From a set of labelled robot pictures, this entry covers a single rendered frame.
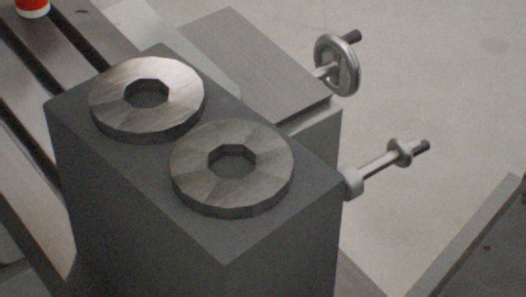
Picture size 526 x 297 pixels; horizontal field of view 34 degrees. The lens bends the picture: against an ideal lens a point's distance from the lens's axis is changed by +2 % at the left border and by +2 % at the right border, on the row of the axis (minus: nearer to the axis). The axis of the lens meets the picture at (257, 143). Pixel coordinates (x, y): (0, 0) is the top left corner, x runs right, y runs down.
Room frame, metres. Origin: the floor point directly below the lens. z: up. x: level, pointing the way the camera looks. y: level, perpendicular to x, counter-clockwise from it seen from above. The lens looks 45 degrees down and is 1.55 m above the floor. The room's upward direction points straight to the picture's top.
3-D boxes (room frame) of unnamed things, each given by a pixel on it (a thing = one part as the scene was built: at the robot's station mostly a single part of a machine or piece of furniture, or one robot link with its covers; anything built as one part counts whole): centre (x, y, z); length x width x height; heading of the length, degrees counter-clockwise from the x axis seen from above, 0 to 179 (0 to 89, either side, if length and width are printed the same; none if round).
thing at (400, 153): (1.03, -0.21, 0.48); 0.22 x 0.06 x 0.06; 126
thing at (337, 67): (1.12, -0.11, 0.60); 0.16 x 0.12 x 0.12; 126
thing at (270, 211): (0.47, 0.05, 1.00); 0.22 x 0.12 x 0.20; 43
